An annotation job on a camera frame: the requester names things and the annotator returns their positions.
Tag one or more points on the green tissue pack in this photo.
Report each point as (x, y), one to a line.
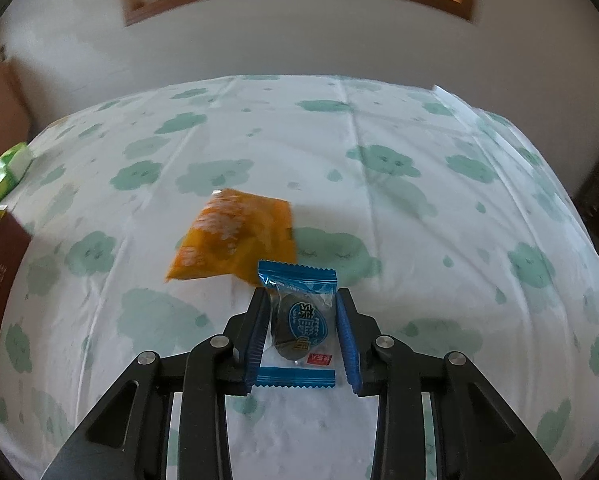
(7, 172)

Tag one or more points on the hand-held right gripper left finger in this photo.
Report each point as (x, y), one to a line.
(257, 340)

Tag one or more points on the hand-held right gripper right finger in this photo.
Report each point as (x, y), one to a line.
(347, 340)

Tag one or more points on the orange snack packet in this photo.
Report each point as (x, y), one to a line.
(229, 235)

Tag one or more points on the blue candy packet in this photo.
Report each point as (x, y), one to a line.
(299, 320)

